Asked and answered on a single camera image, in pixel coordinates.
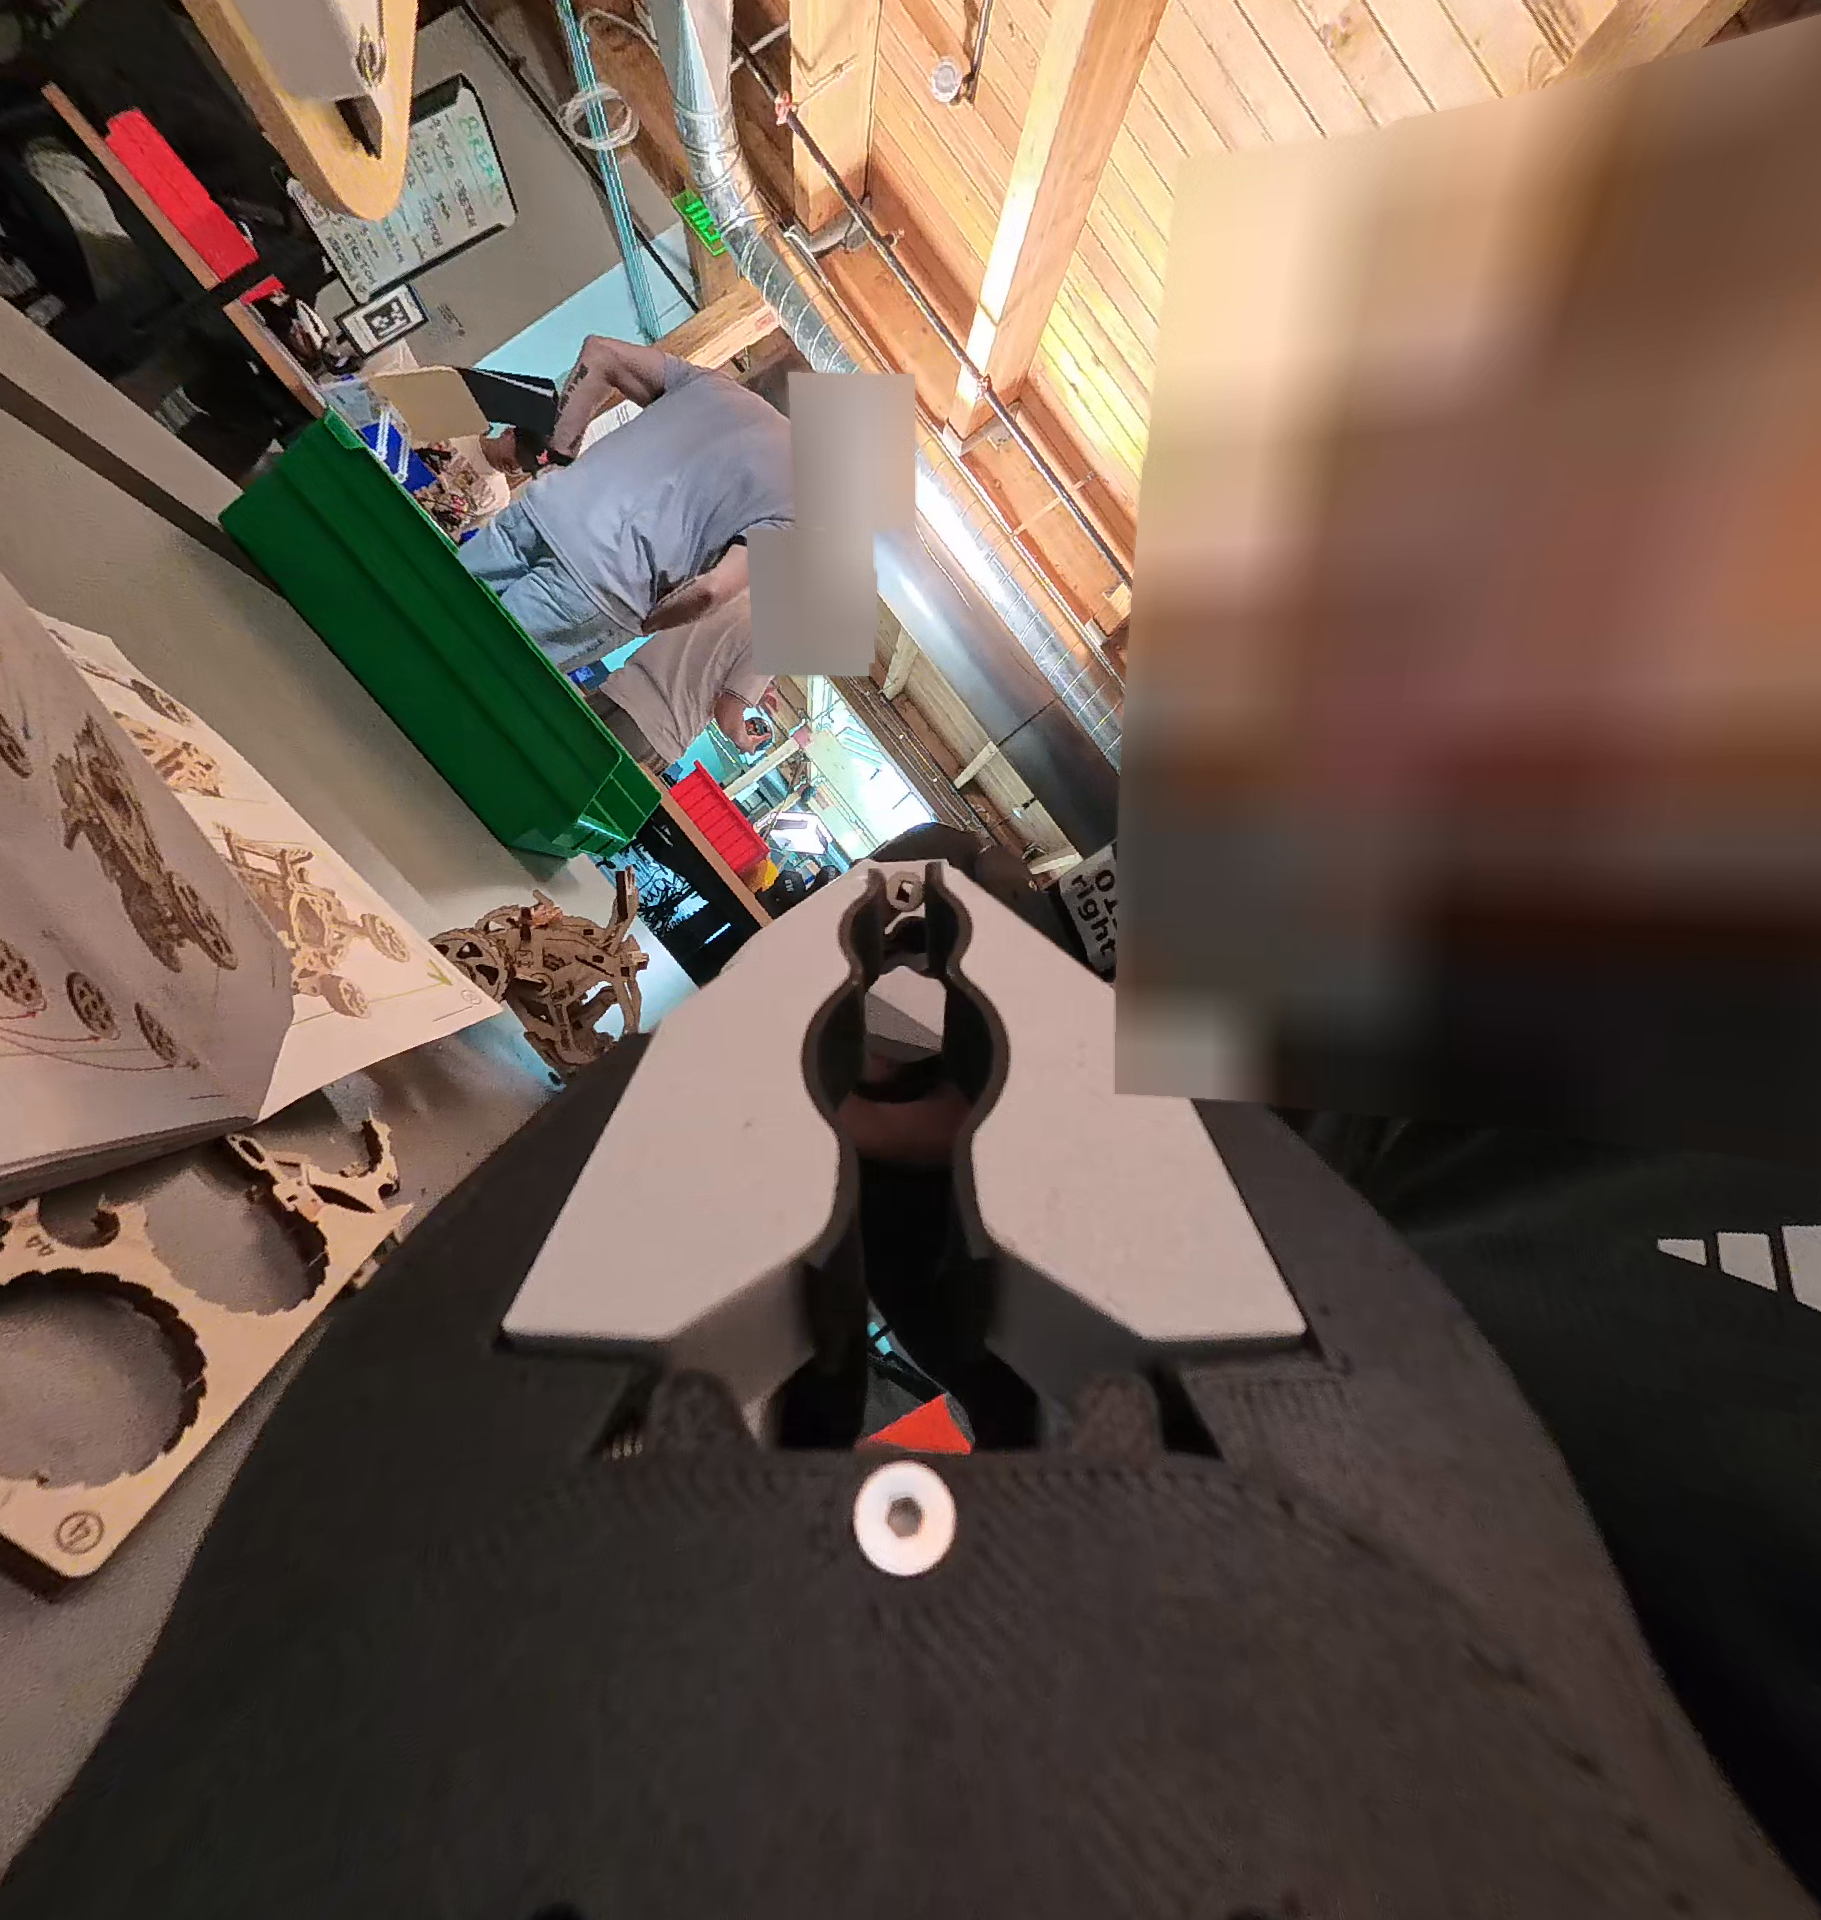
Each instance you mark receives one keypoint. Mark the green plastic bin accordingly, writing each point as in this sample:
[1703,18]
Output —
[401,631]

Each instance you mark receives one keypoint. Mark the white tablet stand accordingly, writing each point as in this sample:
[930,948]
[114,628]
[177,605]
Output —
[342,151]

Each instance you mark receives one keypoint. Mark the wooden model buggy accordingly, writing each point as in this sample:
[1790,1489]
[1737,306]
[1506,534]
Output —
[551,975]

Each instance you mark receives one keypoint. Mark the red plastic bin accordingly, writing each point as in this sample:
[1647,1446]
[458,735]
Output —
[177,195]
[722,817]

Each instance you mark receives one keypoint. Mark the wooden parts sheet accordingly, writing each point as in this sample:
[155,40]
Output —
[40,1531]

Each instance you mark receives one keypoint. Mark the instruction booklet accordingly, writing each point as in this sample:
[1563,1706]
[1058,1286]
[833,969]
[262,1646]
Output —
[101,930]

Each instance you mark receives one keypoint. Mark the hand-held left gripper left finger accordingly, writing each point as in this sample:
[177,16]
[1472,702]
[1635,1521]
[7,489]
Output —
[687,1201]

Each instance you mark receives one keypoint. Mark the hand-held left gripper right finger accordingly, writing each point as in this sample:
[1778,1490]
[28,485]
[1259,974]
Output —
[1136,1215]

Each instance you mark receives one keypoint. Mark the whiteboard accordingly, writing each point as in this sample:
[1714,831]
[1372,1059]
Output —
[416,195]

